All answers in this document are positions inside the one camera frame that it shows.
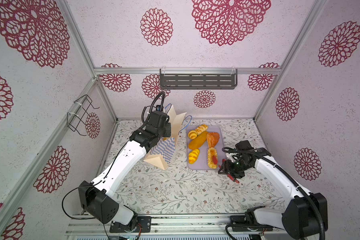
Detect black wire wall rack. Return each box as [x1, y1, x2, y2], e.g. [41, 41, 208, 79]
[66, 95, 100, 137]

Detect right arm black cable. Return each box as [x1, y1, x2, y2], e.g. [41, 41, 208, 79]
[221, 146, 327, 240]

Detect small yellow striped bun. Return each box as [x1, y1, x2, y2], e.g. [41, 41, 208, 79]
[188, 149, 200, 165]

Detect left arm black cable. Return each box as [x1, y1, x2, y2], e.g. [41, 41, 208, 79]
[61, 91, 166, 240]

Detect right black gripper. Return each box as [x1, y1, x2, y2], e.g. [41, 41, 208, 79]
[217, 159, 249, 178]

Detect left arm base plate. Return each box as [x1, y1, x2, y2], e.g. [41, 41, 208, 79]
[110, 216, 152, 234]

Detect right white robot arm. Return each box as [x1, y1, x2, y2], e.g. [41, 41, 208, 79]
[218, 141, 328, 240]

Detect long orange bread loaf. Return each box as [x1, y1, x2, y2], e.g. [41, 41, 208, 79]
[188, 132, 208, 150]

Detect blue checkered paper bag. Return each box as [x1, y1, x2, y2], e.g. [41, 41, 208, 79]
[144, 104, 187, 170]

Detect brown croissant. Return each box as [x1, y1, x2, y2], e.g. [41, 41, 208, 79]
[206, 132, 220, 148]

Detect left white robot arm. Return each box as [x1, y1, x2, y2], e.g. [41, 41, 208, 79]
[78, 111, 171, 226]

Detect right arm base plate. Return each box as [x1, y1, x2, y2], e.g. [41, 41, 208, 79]
[230, 215, 273, 232]

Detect oval topped bread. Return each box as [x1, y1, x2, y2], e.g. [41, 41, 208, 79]
[207, 148, 218, 169]

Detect grey wall shelf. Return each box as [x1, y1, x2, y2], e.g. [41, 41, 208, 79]
[159, 69, 238, 90]

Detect twisted light bread roll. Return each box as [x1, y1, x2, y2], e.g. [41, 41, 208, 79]
[195, 124, 208, 135]

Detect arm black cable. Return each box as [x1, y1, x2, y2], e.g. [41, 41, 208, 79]
[221, 146, 327, 240]
[61, 91, 166, 240]

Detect red kitchen tongs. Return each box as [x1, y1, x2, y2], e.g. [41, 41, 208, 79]
[208, 155, 240, 184]

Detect aluminium front rail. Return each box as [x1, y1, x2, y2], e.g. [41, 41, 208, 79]
[65, 213, 316, 238]

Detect lavender tray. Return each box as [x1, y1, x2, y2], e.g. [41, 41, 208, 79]
[186, 125, 226, 171]

